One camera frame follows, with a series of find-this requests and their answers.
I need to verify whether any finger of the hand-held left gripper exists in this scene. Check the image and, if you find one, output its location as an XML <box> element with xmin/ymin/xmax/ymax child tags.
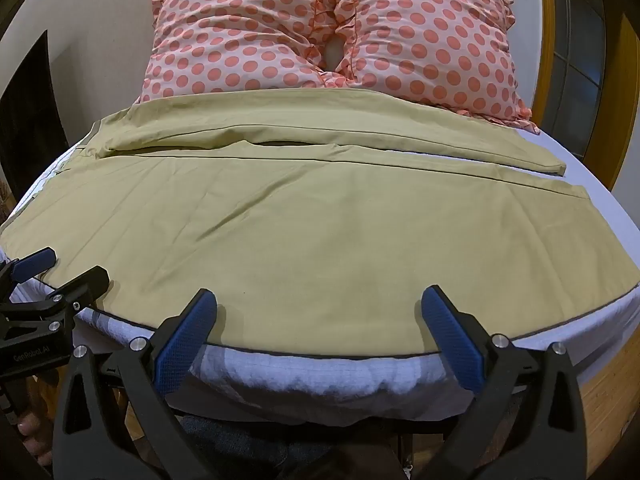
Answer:
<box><xmin>37</xmin><ymin>265</ymin><xmax>111</xmax><ymax>318</ymax></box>
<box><xmin>0</xmin><ymin>246</ymin><xmax>57</xmax><ymax>306</ymax></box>

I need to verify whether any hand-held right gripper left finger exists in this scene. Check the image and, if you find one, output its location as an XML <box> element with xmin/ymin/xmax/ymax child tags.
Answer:
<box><xmin>51</xmin><ymin>288</ymin><xmax>219</xmax><ymax>480</ymax></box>

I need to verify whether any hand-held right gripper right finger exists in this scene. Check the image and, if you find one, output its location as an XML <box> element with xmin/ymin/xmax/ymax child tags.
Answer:
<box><xmin>420</xmin><ymin>284</ymin><xmax>587</xmax><ymax>480</ymax></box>

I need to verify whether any olive green bed sheet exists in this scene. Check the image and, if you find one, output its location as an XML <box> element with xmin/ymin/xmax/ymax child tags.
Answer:
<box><xmin>0</xmin><ymin>88</ymin><xmax>640</xmax><ymax>361</ymax></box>

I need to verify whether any person's left hand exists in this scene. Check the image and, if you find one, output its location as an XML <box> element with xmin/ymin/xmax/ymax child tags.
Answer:
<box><xmin>17</xmin><ymin>412</ymin><xmax>53</xmax><ymax>466</ymax></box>

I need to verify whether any bed with white sheet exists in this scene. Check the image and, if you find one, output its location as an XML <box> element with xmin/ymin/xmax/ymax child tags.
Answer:
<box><xmin>0</xmin><ymin>125</ymin><xmax>640</xmax><ymax>428</ymax></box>

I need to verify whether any dark panel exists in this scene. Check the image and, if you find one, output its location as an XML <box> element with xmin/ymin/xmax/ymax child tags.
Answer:
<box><xmin>0</xmin><ymin>30</ymin><xmax>69</xmax><ymax>187</ymax></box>

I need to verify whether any pink polka dot pillow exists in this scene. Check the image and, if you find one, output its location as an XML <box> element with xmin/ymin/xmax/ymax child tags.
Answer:
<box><xmin>134</xmin><ymin>0</ymin><xmax>333</xmax><ymax>107</ymax></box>
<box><xmin>320</xmin><ymin>0</ymin><xmax>541</xmax><ymax>136</ymax></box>

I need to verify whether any wooden glass door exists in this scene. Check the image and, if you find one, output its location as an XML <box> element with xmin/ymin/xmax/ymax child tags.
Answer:
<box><xmin>445</xmin><ymin>0</ymin><xmax>640</xmax><ymax>192</ymax></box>

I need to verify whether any wooden bed frame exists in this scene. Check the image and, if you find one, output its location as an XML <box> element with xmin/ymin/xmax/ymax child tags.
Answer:
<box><xmin>582</xmin><ymin>342</ymin><xmax>640</xmax><ymax>463</ymax></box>

